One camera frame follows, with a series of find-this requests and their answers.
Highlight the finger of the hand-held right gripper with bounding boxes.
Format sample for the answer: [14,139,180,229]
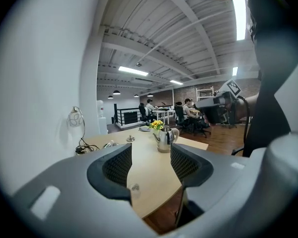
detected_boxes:
[195,96,221,110]

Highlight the black office chair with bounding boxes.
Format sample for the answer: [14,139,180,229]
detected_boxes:
[138,103,148,123]
[174,105,189,134]

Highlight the stainless steel pitcher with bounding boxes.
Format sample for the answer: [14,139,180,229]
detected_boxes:
[152,125,180,154]

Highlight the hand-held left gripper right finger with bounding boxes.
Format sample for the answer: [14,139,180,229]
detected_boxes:
[170,144,276,220]

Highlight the black stair railing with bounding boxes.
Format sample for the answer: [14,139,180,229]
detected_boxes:
[114,103,143,129]

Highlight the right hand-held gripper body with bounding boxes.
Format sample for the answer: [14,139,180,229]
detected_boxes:
[203,78,243,125]

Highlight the white water dispenser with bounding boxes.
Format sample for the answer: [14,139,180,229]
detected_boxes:
[96,100,108,135]

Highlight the tangled black lamp cable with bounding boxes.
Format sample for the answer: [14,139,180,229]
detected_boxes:
[75,137,100,155]

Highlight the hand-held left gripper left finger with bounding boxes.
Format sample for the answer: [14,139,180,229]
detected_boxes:
[12,143,164,238]

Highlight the person's right forearm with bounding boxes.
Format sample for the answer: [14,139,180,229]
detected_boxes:
[235,94,261,122]

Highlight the white shelf rack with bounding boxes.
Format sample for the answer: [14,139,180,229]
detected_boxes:
[196,86,216,102]

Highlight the person's black clothing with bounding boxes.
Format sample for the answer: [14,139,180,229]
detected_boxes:
[242,0,298,158]

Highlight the sunflowers in vase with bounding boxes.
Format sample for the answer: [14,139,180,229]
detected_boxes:
[149,119,165,131]

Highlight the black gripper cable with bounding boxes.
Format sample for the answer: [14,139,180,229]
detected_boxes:
[238,95,251,146]

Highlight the white table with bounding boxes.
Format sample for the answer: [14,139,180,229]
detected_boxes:
[151,109,177,125]

